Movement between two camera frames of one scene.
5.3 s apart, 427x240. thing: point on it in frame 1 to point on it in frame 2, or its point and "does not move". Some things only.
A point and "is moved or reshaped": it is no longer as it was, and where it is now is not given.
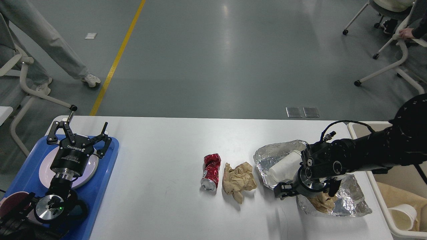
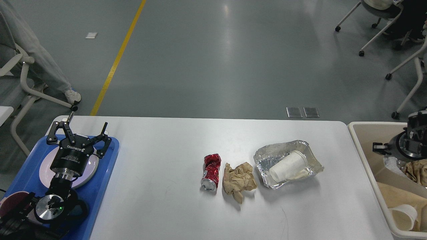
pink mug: (14, 203) does not move
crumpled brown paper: (238, 180) does not move
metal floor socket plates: (296, 112) does not move
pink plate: (48, 177) does not move
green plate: (89, 170) does not move
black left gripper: (72, 158) does not move
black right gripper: (322, 161) to (412, 142)
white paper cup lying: (286, 169) does not move
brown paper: (322, 201) to (417, 170)
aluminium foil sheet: (349, 201) is moved or reshaped
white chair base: (404, 42) to (389, 76)
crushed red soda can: (211, 166) does not move
